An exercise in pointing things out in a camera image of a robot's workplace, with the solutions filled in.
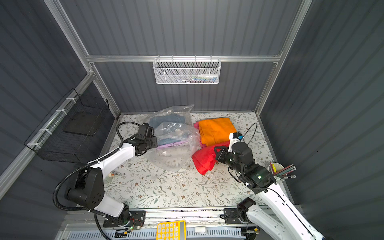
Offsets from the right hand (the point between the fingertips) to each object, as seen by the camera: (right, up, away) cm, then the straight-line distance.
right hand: (216, 148), depth 69 cm
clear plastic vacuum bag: (-26, -11, +27) cm, 39 cm away
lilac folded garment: (-21, -1, +32) cm, 38 cm away
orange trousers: (+2, +7, +31) cm, 32 cm away
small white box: (-8, -38, 0) cm, 39 cm away
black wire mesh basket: (-74, +7, +5) cm, 74 cm away
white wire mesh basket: (-17, +57, +55) cm, 81 cm away
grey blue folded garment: (-26, +9, +20) cm, 34 cm away
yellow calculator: (-21, -39, 0) cm, 44 cm away
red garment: (-5, -5, 0) cm, 7 cm away
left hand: (-35, +1, +21) cm, 41 cm away
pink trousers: (-9, +12, +42) cm, 45 cm away
